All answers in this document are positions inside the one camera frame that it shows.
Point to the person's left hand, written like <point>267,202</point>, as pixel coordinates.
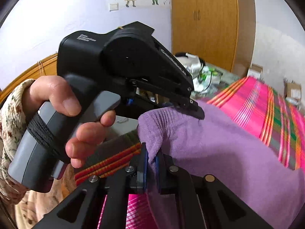
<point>52,90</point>

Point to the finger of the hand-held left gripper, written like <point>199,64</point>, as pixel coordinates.
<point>140,105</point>
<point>185,102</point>

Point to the wooden wardrobe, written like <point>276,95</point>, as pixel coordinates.
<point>205,28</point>

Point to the wooden headboard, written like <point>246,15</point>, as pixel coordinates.
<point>31,72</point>

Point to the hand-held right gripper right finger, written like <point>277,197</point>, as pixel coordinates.
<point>158,169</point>

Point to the purple fleece garment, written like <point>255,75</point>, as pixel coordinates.
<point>214,152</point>

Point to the person's floral clothing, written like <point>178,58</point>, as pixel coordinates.
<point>43,207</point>

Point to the white cardboard box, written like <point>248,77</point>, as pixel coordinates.
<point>255,71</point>

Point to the pink green plaid bed sheet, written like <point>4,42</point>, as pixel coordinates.
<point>250,100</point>

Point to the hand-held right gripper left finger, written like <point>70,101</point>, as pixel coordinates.
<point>144,164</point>

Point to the person's left forearm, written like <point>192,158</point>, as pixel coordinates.
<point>12,128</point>

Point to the open brown cardboard box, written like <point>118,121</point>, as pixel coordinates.
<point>294,91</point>

